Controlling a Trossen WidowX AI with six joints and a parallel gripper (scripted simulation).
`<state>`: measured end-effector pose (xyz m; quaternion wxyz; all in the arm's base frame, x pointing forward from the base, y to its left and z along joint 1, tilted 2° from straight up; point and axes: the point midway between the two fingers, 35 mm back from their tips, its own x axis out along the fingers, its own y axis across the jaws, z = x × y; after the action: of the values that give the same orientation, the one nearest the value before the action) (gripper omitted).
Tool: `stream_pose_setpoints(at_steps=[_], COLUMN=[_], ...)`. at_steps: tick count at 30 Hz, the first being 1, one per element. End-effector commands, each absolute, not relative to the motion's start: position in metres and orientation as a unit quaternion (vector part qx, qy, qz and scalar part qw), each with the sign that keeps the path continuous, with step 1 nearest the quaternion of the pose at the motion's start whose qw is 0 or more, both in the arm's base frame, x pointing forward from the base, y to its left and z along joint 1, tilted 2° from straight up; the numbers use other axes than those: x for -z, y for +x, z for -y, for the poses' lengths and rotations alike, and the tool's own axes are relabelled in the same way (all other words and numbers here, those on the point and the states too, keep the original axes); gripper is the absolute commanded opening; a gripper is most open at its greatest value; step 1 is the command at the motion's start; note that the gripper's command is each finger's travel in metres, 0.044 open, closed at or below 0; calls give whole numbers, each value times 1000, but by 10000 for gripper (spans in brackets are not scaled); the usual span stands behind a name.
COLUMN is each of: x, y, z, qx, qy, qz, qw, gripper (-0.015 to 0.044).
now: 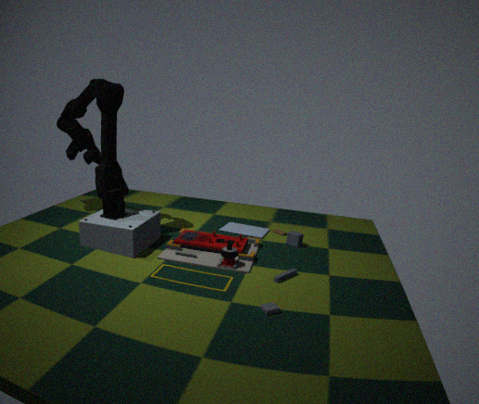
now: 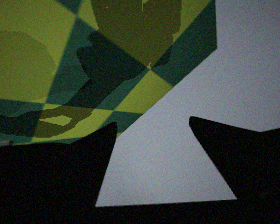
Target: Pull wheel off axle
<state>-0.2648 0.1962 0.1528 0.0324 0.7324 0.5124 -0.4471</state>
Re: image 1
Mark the black and grey wheel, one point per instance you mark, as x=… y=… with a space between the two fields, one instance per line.
x=228 y=254

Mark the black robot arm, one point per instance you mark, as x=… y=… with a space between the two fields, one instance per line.
x=108 y=174

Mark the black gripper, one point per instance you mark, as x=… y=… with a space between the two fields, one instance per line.
x=86 y=141

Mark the pale blue flat rectangle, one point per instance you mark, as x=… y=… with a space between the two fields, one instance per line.
x=237 y=228

